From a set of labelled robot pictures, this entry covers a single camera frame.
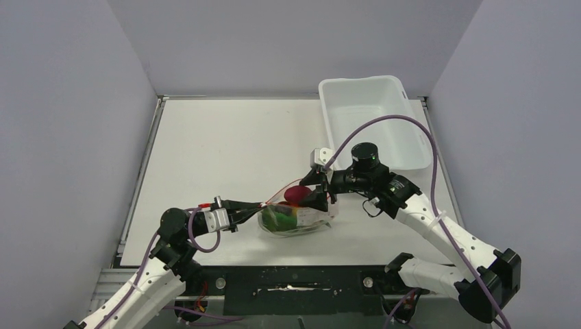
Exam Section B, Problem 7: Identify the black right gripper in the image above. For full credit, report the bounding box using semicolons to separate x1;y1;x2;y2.
298;168;371;210

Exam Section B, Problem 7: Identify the purple sweet potato toy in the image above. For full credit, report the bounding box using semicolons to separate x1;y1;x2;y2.
284;185;312;206

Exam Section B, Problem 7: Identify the clear orange zip bag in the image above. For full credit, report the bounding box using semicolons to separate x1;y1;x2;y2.
257;180;338;237

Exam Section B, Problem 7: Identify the green leafy vegetable toy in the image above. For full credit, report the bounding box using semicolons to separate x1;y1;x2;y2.
260;208;297;232

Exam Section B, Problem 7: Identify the brown mushroom toy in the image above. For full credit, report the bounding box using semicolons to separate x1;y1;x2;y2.
273;206;295;217

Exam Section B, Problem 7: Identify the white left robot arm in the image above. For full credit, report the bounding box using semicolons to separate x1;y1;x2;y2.
65;197;266;328

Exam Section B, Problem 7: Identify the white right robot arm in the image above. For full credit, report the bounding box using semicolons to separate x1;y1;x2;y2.
300;143;521;324

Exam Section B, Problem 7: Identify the white plastic bin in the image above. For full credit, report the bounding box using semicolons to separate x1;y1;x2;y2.
319;75;432;171

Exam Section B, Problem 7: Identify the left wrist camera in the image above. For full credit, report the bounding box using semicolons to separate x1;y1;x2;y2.
203;196;231;233

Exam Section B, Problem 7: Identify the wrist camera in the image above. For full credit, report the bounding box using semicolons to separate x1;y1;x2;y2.
310;147;334;169
203;196;231;233

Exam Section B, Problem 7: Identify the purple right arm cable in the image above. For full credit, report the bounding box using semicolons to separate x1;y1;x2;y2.
323;114;512;329

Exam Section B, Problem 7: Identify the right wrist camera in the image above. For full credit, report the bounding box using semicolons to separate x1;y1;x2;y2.
310;147;334;169

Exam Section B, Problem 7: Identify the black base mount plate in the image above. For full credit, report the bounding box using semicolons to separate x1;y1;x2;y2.
174;265;410;316

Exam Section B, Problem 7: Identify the aluminium table frame rail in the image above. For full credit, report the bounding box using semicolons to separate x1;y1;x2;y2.
90;265;500;314

